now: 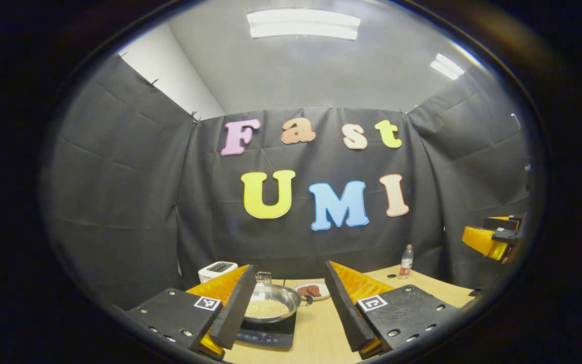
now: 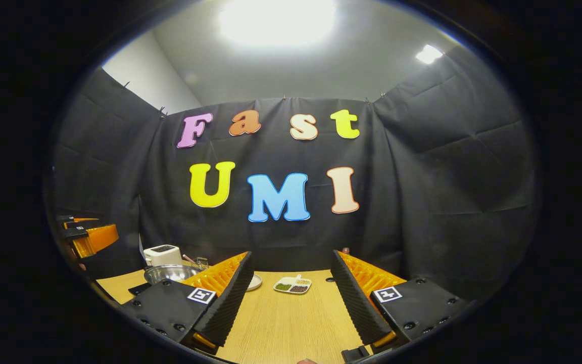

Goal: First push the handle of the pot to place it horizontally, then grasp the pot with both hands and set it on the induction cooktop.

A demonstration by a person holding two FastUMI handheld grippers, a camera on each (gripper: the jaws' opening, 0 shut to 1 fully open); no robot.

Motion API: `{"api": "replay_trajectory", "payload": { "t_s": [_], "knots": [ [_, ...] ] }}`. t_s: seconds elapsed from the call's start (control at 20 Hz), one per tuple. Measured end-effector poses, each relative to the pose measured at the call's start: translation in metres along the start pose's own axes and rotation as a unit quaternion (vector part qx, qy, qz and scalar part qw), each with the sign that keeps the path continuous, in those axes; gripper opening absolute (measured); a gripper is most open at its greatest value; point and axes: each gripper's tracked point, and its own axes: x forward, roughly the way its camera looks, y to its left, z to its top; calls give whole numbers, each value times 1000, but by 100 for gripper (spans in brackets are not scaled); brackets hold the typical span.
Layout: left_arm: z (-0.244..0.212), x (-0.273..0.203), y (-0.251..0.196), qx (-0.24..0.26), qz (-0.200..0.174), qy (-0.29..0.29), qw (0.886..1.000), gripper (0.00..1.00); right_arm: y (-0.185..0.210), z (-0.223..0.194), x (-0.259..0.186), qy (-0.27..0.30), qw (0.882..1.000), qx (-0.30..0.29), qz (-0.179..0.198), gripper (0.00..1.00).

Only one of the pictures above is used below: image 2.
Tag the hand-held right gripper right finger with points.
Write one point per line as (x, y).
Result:
(354, 303)

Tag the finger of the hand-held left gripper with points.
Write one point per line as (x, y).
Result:
(99, 238)
(79, 222)

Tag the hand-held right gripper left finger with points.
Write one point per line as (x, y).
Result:
(233, 303)

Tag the black induction cooktop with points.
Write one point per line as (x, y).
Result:
(139, 289)

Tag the stainless steel pot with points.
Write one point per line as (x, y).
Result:
(170, 273)

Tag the round white plate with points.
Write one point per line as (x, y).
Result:
(254, 283)

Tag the white divided plate with beans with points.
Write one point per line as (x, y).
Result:
(291, 285)

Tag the pink utensil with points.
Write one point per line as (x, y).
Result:
(189, 259)

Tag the white toaster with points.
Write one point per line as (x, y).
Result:
(162, 255)

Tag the black backdrop cloth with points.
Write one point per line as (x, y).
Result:
(422, 177)

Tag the small ceiling light panel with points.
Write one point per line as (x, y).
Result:
(429, 54)

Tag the large ceiling light panel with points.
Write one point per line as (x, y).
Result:
(277, 23)

